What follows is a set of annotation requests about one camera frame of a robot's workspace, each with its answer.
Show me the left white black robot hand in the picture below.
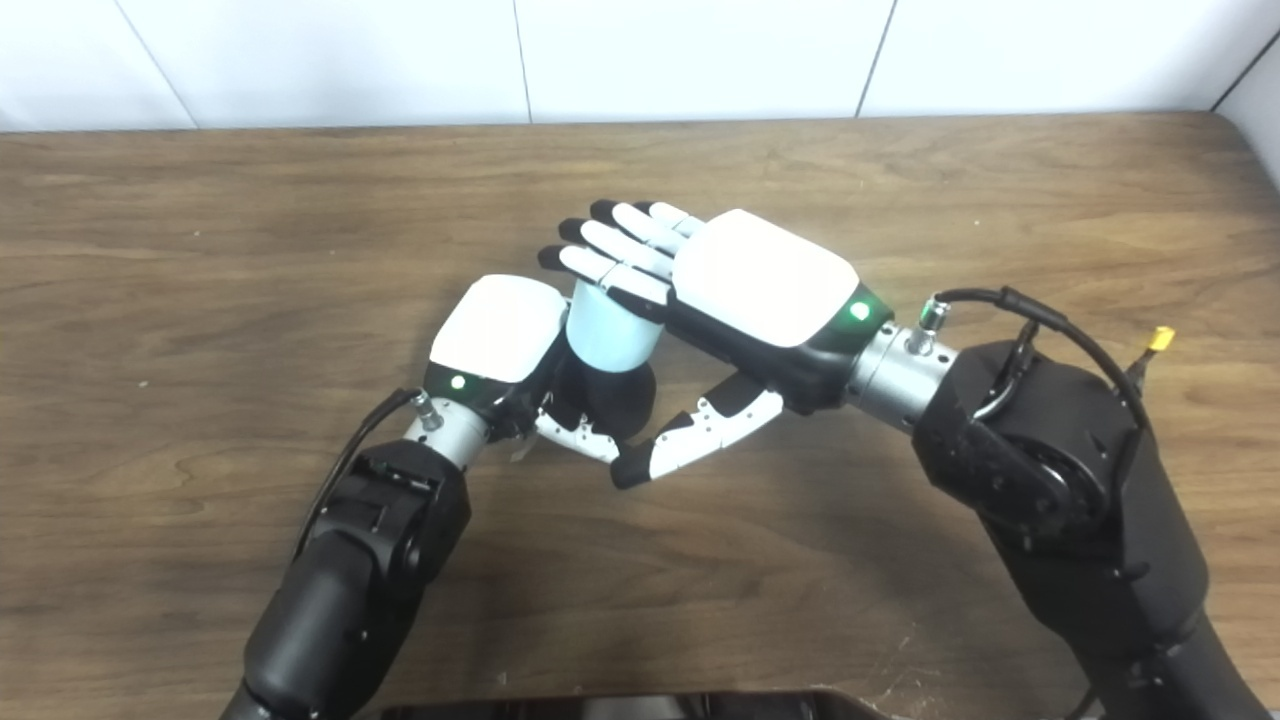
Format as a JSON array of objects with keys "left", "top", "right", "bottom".
[{"left": 423, "top": 274, "right": 643, "bottom": 467}]

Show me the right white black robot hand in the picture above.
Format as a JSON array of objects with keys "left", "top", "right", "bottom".
[{"left": 537, "top": 198, "right": 895, "bottom": 491}]

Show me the light-blue hose piece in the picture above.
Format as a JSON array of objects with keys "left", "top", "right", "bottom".
[{"left": 565, "top": 280, "right": 664, "bottom": 374}]

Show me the black funnel-shaped nozzle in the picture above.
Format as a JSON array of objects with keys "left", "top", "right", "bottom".
[{"left": 560, "top": 358, "right": 658, "bottom": 442}]

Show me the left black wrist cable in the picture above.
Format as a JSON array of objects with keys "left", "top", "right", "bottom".
[{"left": 295, "top": 387, "right": 447, "bottom": 553}]

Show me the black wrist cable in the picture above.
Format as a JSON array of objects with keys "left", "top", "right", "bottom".
[
  {"left": 295, "top": 387, "right": 447, "bottom": 553},
  {"left": 905, "top": 287, "right": 1153, "bottom": 433}
]

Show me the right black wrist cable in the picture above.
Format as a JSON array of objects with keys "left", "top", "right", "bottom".
[{"left": 905, "top": 287, "right": 1153, "bottom": 433}]

